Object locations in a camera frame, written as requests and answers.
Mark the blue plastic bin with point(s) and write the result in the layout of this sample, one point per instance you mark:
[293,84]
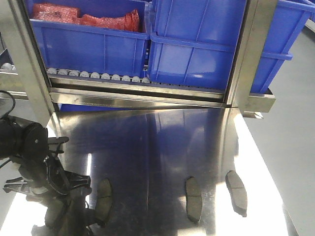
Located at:
[193,42]
[93,49]

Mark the white roller wheel row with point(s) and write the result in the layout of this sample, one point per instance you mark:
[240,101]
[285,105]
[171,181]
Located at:
[96,75]

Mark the red bubble wrap bag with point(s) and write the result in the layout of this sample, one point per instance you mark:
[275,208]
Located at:
[71,15]

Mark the left blue plastic bin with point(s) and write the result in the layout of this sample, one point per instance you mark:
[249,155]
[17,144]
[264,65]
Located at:
[93,49]

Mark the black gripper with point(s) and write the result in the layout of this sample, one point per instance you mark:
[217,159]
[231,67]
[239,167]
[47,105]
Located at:
[43,177]

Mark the grey brake pad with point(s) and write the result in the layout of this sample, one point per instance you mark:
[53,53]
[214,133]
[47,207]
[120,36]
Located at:
[54,213]
[237,193]
[104,202]
[193,200]

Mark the right blue plastic bin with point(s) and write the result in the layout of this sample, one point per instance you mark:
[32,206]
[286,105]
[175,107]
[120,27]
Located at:
[193,42]

